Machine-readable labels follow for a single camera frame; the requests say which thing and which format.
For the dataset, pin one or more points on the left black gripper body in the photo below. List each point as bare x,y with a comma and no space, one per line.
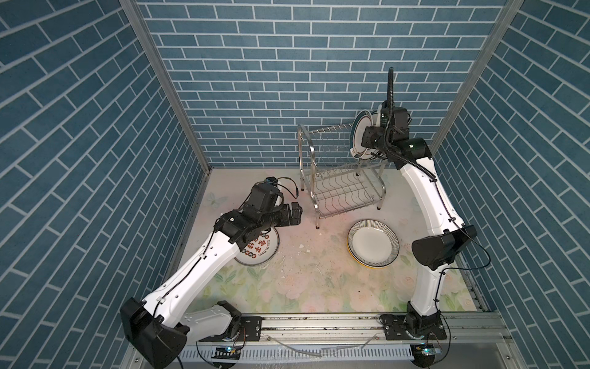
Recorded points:
278,217

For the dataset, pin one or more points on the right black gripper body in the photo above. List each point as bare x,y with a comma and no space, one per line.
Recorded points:
370,141

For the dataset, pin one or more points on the wide green band white plate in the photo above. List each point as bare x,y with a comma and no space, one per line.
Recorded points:
362,121

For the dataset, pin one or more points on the white plate black striped rim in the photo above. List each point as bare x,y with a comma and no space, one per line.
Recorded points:
373,242

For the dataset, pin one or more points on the yellow rimmed polka dot plate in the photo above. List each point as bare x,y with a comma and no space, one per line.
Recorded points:
371,266

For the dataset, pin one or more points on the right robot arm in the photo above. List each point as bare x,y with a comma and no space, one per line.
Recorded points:
448,234

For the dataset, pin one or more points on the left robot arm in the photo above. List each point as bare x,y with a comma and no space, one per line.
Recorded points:
158,327

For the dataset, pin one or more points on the silver metal dish rack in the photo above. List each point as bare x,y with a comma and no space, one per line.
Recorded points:
337,182

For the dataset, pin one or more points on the left green circuit board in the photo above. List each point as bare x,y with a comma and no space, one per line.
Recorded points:
226,353

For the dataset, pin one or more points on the green circuit board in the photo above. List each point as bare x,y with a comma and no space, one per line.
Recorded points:
424,355
226,353

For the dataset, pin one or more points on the right green circuit board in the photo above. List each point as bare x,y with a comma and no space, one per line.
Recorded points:
424,355

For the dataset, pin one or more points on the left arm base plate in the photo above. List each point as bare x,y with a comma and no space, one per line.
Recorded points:
246,328

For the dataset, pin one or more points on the white slotted cable duct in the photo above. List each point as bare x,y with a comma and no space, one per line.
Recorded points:
277,354

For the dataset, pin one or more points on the right corner aluminium post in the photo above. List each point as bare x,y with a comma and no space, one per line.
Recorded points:
504,20

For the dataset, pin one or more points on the corner aluminium post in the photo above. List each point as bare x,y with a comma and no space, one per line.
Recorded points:
140,27
504,20

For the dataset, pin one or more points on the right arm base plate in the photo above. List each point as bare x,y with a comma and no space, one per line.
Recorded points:
412,327

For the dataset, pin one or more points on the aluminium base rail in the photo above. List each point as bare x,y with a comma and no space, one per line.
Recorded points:
474,340

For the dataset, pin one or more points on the left corner aluminium post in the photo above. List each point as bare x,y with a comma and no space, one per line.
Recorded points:
140,27

